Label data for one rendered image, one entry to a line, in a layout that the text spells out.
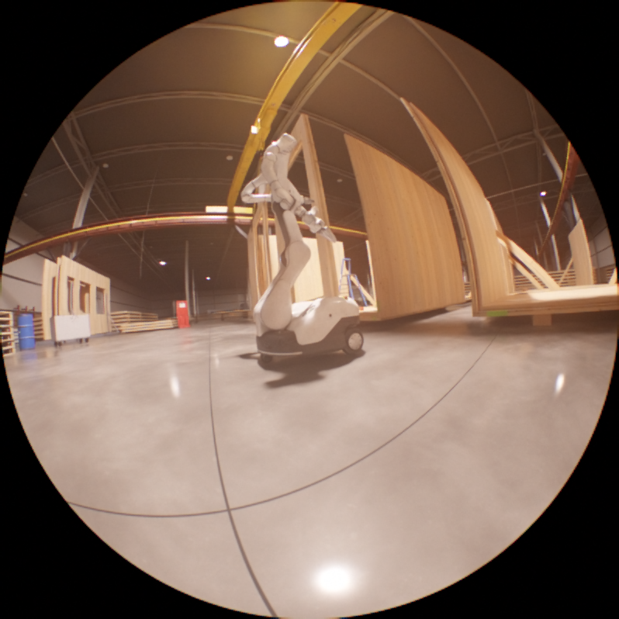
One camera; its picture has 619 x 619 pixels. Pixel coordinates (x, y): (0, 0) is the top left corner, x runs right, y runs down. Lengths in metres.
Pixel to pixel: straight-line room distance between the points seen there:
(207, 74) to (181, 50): 1.95
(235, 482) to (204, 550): 0.16
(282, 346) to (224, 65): 11.25
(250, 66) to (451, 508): 11.57
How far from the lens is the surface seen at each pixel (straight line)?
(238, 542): 0.36
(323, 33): 5.90
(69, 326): 6.60
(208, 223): 11.09
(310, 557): 0.33
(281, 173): 1.58
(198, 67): 11.55
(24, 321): 7.07
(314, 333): 1.05
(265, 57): 11.12
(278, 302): 1.13
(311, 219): 1.20
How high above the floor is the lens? 0.31
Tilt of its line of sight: level
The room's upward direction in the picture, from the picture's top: 6 degrees counter-clockwise
